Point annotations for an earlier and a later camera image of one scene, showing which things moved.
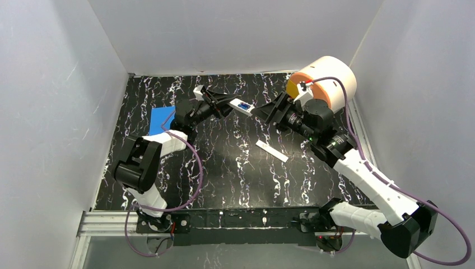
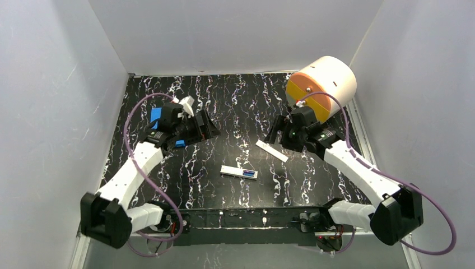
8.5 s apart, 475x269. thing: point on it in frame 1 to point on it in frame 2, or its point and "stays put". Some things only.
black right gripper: (280, 111) to (283, 131)
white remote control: (243, 107) to (239, 172)
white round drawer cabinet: (334, 80) stays put
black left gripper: (212, 105) to (200, 126)
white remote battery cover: (271, 151) stays put
